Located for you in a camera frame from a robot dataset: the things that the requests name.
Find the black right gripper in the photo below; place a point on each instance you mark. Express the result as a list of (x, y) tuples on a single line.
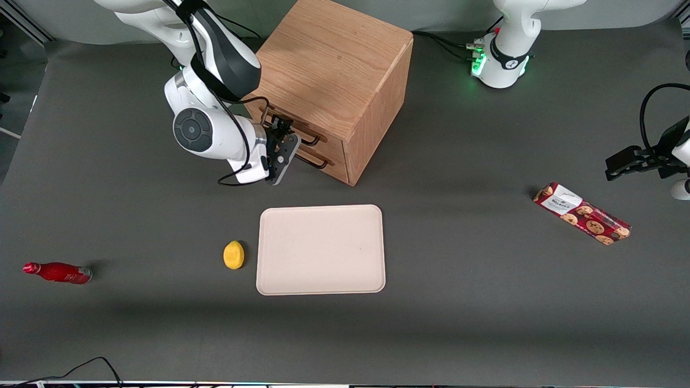
[(277, 130)]

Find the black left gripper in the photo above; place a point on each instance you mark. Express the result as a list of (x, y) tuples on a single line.
[(664, 152)]

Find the wooden drawer front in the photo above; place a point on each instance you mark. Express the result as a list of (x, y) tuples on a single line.
[(337, 170), (334, 148)]

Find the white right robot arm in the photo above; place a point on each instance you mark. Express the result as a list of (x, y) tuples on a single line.
[(215, 134)]

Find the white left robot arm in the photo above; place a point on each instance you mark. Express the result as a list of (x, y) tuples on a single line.
[(506, 64)]

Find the wooden drawer cabinet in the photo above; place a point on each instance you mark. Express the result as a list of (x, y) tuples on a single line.
[(334, 59)]

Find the red cookie box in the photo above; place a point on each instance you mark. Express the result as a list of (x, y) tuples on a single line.
[(582, 214)]

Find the beige rectangular tray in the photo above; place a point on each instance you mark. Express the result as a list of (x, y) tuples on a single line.
[(321, 250)]

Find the yellow lemon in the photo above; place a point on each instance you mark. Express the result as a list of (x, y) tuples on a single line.
[(233, 255)]

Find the red bottle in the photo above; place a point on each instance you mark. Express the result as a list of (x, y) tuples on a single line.
[(59, 272)]

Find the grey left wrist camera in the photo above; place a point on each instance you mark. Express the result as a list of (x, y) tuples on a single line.
[(681, 190)]

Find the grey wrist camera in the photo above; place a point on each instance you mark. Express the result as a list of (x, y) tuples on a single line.
[(681, 190), (253, 171)]

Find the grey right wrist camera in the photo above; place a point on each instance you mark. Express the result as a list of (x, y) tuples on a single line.
[(253, 171)]

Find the aluminium frame profile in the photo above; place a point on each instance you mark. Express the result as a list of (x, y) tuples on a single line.
[(685, 20), (29, 22)]

